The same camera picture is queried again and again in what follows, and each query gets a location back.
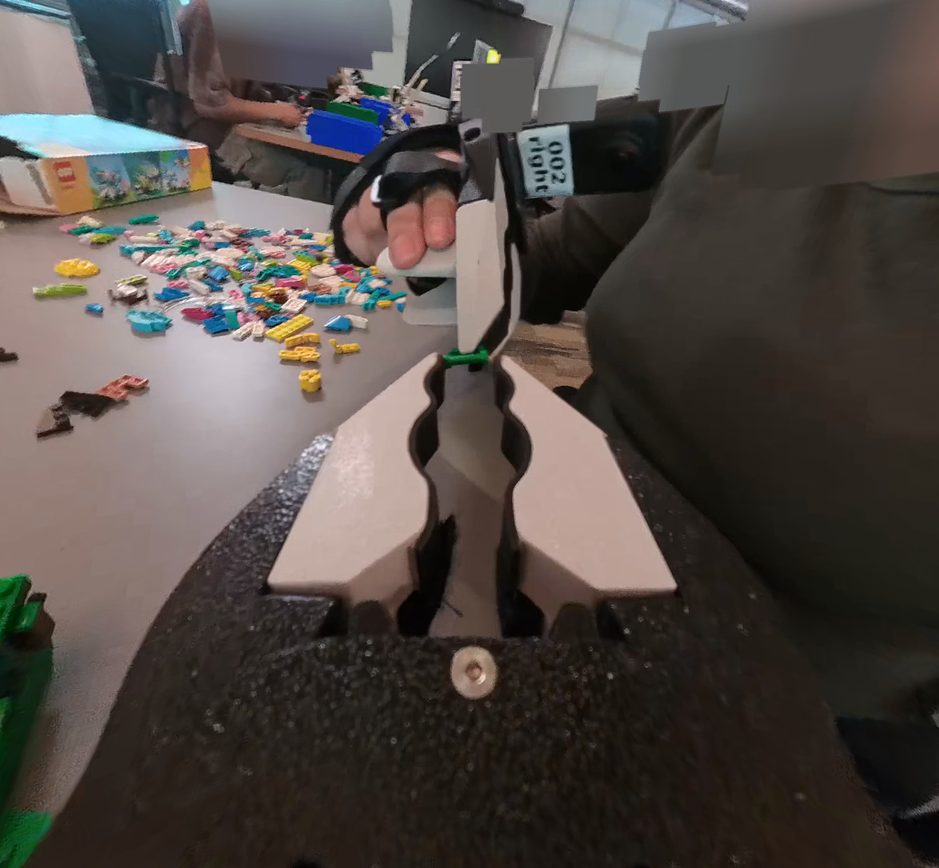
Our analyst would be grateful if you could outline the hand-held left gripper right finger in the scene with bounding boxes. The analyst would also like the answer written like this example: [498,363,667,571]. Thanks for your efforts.
[499,356,679,621]

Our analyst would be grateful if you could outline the person's right hand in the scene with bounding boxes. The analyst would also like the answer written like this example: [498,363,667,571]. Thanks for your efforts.
[339,182,459,272]

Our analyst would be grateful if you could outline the brown edged table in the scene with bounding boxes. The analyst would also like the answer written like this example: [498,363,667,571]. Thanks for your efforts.
[235,94,456,165]

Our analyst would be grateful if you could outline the dark partition panel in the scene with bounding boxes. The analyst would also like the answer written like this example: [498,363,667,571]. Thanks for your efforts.
[55,0,188,139]

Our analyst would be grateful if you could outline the printed cardboard brick box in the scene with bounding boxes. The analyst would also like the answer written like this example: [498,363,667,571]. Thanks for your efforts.
[0,114,214,216]

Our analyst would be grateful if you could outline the pile of colourful bricks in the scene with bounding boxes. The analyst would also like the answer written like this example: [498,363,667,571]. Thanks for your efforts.
[33,214,412,394]

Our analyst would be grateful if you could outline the person's right forearm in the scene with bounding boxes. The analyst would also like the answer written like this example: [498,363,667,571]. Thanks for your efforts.
[522,182,665,326]

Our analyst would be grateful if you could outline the grey desk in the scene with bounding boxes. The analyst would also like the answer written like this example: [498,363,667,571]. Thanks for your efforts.
[0,178,514,836]

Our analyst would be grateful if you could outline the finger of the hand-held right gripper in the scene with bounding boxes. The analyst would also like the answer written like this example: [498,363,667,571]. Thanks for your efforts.
[456,200,513,356]
[486,223,525,356]

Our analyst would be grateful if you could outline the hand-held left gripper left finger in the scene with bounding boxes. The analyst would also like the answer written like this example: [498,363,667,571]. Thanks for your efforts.
[266,353,446,608]

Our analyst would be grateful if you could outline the person's dark clothed torso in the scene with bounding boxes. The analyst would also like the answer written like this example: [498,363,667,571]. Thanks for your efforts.
[587,105,939,737]

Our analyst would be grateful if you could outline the black computer monitor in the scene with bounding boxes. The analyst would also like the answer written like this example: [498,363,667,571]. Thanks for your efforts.
[403,0,555,102]

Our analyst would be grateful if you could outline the green brick animal model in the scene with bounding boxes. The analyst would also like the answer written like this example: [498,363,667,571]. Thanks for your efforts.
[0,573,58,868]

